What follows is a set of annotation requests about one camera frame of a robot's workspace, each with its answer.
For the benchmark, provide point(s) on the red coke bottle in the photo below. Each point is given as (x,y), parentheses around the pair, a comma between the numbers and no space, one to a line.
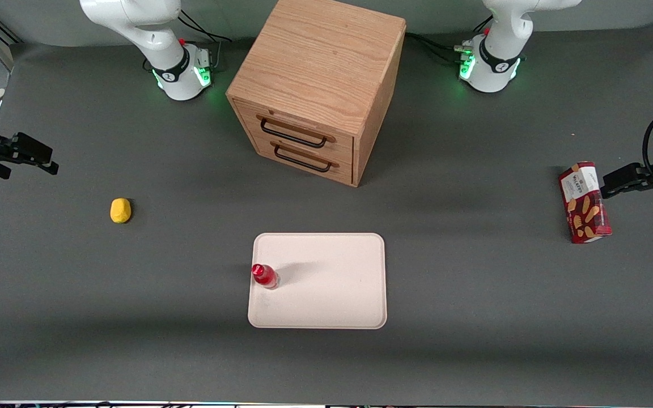
(264,276)

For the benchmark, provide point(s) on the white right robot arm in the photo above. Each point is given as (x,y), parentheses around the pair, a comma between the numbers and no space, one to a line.
(159,45)

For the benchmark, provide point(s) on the beige rectangular tray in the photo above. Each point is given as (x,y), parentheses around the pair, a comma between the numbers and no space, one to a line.
(332,289)

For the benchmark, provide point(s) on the red biscuit box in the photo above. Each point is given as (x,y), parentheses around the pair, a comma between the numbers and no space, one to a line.
(584,204)

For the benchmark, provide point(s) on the yellow lemon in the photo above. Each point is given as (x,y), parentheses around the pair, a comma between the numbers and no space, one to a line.
(121,211)

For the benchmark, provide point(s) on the narrower wooden drawer front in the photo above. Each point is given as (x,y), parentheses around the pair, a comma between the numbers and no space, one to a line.
(344,170)

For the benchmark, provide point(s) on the wider wooden drawer front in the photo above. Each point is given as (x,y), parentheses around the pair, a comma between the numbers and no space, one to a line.
(344,146)

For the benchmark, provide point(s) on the wooden two-drawer cabinet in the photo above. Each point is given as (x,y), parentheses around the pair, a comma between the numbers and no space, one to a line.
(321,62)

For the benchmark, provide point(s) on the aluminium frame rail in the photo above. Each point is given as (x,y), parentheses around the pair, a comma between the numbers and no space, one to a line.
(0,31)

